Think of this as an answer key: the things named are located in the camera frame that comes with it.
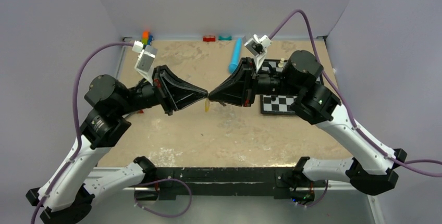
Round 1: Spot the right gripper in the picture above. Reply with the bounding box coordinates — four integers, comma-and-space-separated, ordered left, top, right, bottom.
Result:
209, 57, 301, 108

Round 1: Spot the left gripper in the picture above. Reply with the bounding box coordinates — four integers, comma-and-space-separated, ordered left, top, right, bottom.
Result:
114, 65, 207, 116

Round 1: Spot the yellow tag keyring with keys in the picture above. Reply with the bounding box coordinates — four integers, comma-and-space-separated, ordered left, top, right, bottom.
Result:
204, 98, 227, 113

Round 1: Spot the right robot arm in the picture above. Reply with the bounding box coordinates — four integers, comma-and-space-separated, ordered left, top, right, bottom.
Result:
208, 51, 407, 195

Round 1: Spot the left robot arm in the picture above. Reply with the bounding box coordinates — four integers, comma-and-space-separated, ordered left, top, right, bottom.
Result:
26, 65, 208, 223

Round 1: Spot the blue cylinder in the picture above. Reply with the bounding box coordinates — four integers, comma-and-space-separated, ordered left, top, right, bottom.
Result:
228, 38, 242, 73

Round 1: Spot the teal brick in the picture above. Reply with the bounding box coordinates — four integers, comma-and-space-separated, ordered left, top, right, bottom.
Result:
218, 35, 232, 41

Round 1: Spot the white chess pawn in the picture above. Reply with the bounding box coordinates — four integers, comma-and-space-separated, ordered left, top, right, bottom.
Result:
278, 58, 285, 69

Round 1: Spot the red brick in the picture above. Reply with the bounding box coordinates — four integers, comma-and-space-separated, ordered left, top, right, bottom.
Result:
202, 35, 216, 42

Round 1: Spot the orange blue toy car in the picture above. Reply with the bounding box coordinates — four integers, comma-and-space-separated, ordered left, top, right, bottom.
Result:
140, 31, 154, 45

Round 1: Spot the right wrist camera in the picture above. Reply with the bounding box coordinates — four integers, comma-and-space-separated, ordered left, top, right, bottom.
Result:
242, 34, 272, 71

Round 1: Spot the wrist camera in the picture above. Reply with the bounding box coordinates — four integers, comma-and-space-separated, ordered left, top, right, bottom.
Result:
132, 41, 158, 84
242, 34, 272, 71

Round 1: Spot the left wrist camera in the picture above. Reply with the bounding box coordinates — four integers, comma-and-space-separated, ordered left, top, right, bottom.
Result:
132, 41, 158, 84

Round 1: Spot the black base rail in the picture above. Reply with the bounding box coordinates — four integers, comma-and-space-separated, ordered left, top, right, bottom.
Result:
152, 167, 298, 201

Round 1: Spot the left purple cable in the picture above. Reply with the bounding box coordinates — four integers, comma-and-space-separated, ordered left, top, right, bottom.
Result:
30, 42, 136, 224

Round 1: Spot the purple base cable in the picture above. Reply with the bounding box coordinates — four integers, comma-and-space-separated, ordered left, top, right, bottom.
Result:
133, 178, 193, 217

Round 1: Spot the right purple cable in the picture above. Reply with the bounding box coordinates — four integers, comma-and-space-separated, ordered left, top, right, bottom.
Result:
268, 9, 442, 178

